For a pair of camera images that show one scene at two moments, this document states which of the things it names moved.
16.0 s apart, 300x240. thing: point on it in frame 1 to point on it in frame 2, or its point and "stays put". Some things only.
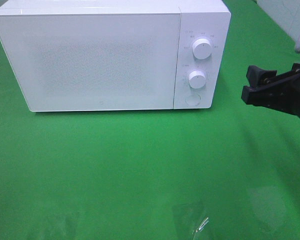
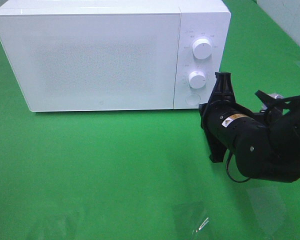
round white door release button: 193,99 stays put
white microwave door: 91,61 stays put
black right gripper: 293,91 to 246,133
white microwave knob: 197,79 stays put
